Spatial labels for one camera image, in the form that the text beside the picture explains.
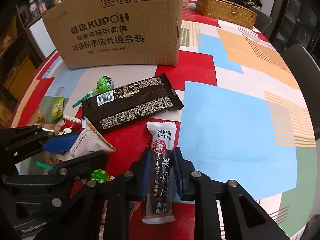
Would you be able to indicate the red label bottle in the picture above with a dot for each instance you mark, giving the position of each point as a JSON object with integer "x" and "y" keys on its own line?
{"x": 42, "y": 6}

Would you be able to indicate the dark chair right far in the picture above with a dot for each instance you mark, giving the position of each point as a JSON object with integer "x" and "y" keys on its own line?
{"x": 262, "y": 21}

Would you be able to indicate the plastic water bottle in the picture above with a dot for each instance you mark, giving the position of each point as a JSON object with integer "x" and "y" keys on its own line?
{"x": 34, "y": 10}

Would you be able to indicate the small green candy packet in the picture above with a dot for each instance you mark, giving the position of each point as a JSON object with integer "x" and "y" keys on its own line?
{"x": 57, "y": 108}

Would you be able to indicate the brown cardboard box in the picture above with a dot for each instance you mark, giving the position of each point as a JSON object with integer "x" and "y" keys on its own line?
{"x": 90, "y": 33}

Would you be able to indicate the fruit leather snack bar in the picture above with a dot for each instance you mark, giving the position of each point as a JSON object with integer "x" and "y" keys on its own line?
{"x": 159, "y": 197}

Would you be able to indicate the white triangular snack packet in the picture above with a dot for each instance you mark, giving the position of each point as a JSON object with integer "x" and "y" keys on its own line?
{"x": 89, "y": 140}

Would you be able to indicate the colourful patterned tablecloth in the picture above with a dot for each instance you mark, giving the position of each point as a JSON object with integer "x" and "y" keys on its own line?
{"x": 244, "y": 116}

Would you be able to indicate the woven wicker basket box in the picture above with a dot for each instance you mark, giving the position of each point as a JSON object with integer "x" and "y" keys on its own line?
{"x": 227, "y": 11}

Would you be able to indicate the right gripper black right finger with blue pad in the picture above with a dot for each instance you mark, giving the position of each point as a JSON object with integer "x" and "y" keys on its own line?
{"x": 222, "y": 210}

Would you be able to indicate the dark chair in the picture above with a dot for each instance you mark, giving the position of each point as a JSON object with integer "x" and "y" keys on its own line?
{"x": 262, "y": 21}
{"x": 306, "y": 72}

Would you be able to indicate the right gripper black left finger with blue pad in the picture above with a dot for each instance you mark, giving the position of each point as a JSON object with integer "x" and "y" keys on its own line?
{"x": 111, "y": 200}

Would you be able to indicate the green lollipop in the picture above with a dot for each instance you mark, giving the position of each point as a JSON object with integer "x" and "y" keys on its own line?
{"x": 99, "y": 175}
{"x": 104, "y": 84}

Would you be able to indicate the dark chocolate bar wrapper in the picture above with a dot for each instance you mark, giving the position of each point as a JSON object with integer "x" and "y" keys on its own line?
{"x": 130, "y": 103}

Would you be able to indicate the dark chair right near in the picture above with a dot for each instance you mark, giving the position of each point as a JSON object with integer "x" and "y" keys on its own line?
{"x": 306, "y": 72}

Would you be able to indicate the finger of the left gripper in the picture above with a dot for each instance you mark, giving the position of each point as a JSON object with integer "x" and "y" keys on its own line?
{"x": 20, "y": 143}
{"x": 81, "y": 167}

